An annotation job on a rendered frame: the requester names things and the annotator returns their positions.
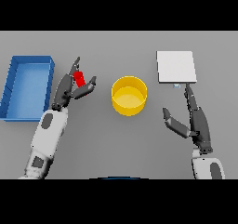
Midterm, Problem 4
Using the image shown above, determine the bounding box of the red beaker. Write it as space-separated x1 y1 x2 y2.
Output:
73 71 87 88

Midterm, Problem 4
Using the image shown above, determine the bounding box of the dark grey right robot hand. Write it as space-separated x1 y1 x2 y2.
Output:
162 83 214 155

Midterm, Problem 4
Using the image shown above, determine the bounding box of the pale square measuring scale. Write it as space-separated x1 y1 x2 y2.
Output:
155 50 198 88

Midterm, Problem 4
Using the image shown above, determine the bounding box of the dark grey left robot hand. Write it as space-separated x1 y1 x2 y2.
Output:
50 56 98 112

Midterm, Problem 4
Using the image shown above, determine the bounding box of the blue tray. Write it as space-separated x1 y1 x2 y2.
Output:
0 55 56 123

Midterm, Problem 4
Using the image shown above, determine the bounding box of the yellow bowl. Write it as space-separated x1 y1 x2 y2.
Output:
111 75 148 117

